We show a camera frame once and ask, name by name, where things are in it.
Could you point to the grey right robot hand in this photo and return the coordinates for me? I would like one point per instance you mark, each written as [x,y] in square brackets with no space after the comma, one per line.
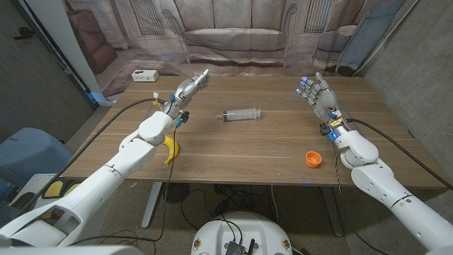
[323,97]

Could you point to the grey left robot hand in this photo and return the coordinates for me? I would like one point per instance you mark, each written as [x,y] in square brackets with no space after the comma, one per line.
[185,92]

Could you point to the large clear plastic syringe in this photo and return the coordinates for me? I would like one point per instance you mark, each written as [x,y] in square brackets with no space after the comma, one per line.
[244,114]

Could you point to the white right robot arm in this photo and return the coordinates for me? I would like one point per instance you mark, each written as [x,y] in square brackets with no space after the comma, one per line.
[396,191]

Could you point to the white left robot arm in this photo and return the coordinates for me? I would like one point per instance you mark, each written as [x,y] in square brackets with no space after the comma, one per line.
[99,177]

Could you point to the yellow toy banana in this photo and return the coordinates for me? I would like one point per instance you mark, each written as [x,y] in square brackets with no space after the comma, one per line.
[171,147]

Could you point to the small orange cup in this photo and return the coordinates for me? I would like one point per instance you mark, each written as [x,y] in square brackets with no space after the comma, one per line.
[313,159]

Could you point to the white power outlet box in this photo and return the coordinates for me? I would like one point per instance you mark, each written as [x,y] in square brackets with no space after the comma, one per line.
[145,75]

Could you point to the printed sofa room backdrop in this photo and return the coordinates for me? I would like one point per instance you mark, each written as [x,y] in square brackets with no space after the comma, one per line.
[233,35]

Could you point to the black round ribbed disc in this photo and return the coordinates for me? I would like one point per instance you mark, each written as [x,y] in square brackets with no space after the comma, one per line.
[173,195]

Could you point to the grey table leg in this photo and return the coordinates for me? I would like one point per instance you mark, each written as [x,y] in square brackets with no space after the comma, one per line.
[332,212]

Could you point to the white table leg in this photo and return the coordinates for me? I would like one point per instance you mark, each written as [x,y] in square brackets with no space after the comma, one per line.
[153,205]

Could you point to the white upright panel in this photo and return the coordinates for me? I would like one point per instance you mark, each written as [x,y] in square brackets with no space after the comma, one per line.
[60,35]

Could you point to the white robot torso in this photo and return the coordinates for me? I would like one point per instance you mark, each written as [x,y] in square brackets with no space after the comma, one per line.
[219,230]

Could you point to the yellow and black foot pedal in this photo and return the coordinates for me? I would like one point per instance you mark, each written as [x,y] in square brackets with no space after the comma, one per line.
[54,188]

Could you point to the blue padded chair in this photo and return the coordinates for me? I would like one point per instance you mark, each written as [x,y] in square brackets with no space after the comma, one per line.
[32,148]

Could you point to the person leg in blue jeans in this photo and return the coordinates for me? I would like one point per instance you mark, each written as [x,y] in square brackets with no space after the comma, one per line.
[7,209]

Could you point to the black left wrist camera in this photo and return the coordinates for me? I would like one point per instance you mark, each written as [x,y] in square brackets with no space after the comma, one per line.
[183,117]

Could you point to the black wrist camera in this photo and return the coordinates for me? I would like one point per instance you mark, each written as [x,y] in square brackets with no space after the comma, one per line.
[324,130]
[183,117]

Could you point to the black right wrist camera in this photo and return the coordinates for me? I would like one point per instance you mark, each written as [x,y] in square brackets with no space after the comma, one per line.
[324,130]

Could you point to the white flat base plate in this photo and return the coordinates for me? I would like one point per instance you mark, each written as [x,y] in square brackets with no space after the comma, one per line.
[32,187]

